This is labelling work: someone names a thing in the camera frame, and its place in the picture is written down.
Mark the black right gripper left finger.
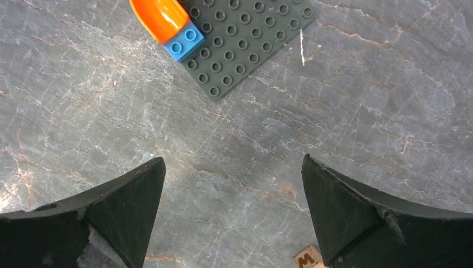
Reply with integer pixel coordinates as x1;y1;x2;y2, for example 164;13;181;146
1;157;166;267

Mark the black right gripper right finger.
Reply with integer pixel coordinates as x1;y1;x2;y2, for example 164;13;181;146
301;154;472;267

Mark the small wooden letter block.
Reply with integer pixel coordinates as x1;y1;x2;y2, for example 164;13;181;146
293;245;326;268

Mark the blue toy brick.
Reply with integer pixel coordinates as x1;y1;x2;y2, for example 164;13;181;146
164;21;205;63

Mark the orange curved brick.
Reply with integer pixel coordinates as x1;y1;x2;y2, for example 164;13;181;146
129;0;190;45

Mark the grey studded baseplate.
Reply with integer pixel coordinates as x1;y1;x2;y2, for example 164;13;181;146
180;0;316;101

